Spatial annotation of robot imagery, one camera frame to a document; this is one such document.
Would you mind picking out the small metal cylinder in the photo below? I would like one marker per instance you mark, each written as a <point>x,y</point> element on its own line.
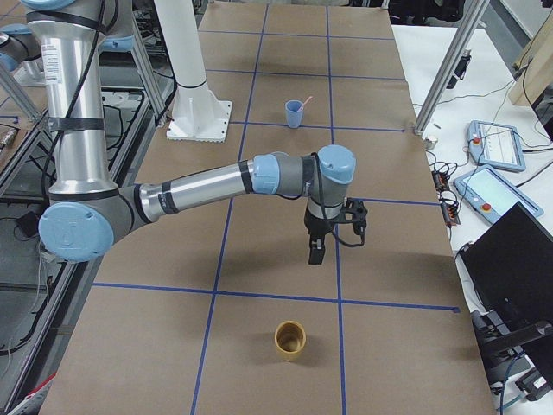
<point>430,142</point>

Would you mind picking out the aluminium frame rail left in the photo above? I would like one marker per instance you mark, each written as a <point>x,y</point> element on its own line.
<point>147,76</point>

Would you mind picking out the aluminium frame post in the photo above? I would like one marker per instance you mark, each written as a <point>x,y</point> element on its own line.
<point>452,57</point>

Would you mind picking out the brown paper table cover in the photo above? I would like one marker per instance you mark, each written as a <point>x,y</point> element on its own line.
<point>182,314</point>

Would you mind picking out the black laptop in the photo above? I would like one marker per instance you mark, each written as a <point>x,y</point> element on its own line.
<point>511,268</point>

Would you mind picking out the near teach pendant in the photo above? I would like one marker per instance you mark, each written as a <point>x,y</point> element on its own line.
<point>491,195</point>

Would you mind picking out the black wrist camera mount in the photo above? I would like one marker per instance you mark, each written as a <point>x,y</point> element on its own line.
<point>353,212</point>

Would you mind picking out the wooden board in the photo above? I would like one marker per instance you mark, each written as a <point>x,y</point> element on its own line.
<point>538,74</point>

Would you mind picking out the black usb hub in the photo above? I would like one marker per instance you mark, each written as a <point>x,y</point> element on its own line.
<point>449,214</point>
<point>440,180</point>

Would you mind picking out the black usb hub far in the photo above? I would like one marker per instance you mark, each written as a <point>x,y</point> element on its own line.
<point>440,180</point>

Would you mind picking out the pink chopstick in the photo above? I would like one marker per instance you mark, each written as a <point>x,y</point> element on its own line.
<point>305,102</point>

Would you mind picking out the black usb hub near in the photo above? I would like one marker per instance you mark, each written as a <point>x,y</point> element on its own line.
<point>449,214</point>

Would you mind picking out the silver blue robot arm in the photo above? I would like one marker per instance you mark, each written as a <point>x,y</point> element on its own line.
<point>88,212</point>
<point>19,46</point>

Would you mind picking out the far teach pendant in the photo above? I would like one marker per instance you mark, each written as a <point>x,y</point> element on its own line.
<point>497,145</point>

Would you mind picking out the black monitor stand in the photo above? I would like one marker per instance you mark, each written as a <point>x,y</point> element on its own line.
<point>494,337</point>

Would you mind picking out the tan wooden cup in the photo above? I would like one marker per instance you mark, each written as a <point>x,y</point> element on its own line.
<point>290,339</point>

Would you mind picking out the teach pendant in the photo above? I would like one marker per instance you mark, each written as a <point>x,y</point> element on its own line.
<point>497,145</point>
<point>491,195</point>

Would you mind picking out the blue plastic cup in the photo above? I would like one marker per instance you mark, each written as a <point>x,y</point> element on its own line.
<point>294,113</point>

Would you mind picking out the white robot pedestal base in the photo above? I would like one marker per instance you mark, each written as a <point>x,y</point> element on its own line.
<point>197,114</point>

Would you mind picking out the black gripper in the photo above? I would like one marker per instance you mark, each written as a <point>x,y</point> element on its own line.
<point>314,226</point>

